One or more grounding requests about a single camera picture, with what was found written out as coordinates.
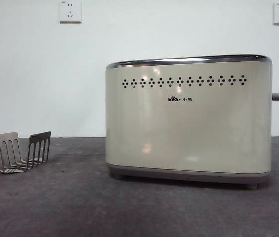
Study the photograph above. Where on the grey toaster lever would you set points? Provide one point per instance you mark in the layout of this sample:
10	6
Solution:
277	97

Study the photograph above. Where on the cream two-slot toaster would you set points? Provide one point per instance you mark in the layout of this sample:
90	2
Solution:
188	123

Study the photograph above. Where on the metal slotted bread rack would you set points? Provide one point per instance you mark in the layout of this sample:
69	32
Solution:
36	145

